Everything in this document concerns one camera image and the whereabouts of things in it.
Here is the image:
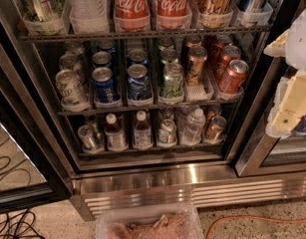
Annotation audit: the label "front gold brown can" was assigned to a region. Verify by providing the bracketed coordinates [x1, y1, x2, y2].
[185, 46, 207, 86]

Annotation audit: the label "stainless steel fridge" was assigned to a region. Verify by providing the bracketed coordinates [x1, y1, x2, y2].
[0, 0, 306, 221]

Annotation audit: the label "rear white 7up can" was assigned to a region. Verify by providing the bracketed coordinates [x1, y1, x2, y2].
[64, 42, 85, 58]

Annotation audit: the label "copper can bottom shelf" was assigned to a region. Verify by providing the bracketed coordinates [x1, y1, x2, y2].
[205, 116, 226, 140]

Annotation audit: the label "red coke can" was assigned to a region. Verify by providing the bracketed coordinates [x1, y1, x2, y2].
[209, 34, 233, 67]
[214, 45, 241, 82]
[219, 60, 249, 94]

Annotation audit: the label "open glass fridge door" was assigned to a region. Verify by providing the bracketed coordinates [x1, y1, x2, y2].
[0, 88, 71, 214]

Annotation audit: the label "rear blue pepsi can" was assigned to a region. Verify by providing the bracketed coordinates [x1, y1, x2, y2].
[128, 49, 148, 66]

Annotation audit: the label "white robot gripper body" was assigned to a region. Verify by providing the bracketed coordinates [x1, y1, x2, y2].
[285, 8, 306, 71]

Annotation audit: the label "middle white 7up can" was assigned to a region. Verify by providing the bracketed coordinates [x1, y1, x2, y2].
[59, 52, 85, 82]

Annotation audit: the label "dark blue can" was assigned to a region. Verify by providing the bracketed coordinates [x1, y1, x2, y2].
[92, 67, 120, 104]
[92, 52, 113, 68]
[98, 40, 117, 54]

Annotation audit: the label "right brown tea bottle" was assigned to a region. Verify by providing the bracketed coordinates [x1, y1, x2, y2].
[134, 111, 153, 149]

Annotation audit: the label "clear water bottle bottom shelf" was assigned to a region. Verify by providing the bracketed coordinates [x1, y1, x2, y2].
[180, 109, 205, 145]

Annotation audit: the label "left brown tea bottle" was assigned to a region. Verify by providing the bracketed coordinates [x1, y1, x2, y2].
[105, 114, 128, 151]

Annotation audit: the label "white 7up can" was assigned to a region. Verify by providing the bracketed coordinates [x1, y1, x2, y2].
[56, 70, 87, 106]
[64, 42, 85, 58]
[59, 52, 85, 82]

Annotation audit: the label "rear gold brown can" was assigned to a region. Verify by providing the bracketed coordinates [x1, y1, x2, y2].
[180, 35, 201, 68]

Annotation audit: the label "tall green white can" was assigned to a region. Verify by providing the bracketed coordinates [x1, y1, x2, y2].
[21, 0, 66, 22]

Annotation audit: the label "blue can behind right door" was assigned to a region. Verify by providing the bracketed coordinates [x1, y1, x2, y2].
[293, 115, 306, 136]

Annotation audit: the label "tall coca-cola can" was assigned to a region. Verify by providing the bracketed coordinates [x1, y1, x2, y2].
[115, 0, 148, 19]
[153, 0, 190, 18]

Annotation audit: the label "front dark blue can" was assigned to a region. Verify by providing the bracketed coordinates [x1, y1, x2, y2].
[92, 67, 120, 104]

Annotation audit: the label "silver green can bottom shelf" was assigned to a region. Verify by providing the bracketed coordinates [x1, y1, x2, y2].
[158, 119, 176, 143]

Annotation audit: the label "front white 7up can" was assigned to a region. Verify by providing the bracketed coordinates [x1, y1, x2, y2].
[56, 70, 87, 106]

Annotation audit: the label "middle dark blue can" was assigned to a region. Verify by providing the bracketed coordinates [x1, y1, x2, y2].
[92, 52, 113, 68]

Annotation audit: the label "brown tea bottle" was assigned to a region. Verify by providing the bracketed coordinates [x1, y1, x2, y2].
[134, 111, 153, 149]
[105, 114, 128, 151]

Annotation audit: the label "clear water bottle shelf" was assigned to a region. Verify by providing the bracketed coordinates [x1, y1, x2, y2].
[180, 109, 205, 145]
[69, 0, 106, 20]

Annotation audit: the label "right tall coca-cola can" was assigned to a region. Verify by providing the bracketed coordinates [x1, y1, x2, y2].
[153, 0, 190, 18]

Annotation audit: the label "clear plastic bin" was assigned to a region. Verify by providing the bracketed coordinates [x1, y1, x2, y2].
[95, 202, 203, 239]

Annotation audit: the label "clear water bottle top shelf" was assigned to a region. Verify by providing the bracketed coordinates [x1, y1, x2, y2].
[69, 0, 106, 20]

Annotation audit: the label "orange extension cable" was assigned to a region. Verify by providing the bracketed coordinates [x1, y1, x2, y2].
[204, 212, 306, 239]

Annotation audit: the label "front green can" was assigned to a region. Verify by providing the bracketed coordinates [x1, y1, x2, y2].
[160, 63, 183, 99]

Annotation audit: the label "left tall coca-cola can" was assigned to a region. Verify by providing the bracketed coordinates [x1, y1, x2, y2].
[115, 0, 148, 19]

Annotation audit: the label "blue pepsi can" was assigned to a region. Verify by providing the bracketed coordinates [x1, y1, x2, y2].
[127, 64, 152, 101]
[128, 49, 148, 66]

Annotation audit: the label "front blue pepsi can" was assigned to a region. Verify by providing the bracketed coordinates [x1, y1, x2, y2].
[127, 64, 152, 101]

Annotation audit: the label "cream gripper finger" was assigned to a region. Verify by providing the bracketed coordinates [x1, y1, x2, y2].
[263, 30, 289, 58]
[265, 71, 306, 138]

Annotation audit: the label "gold brown can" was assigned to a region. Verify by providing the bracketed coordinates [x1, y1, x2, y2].
[185, 46, 207, 86]
[180, 35, 201, 68]

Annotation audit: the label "middle green can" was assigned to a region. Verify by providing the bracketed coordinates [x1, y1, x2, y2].
[159, 48, 178, 70]

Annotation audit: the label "rear dark blue can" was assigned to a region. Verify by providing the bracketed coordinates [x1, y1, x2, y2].
[98, 40, 117, 54]

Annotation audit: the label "rear green can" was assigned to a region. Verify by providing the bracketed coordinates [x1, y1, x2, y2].
[156, 37, 174, 52]

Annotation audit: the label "black cables on floor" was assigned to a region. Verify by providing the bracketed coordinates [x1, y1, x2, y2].
[0, 208, 47, 239]

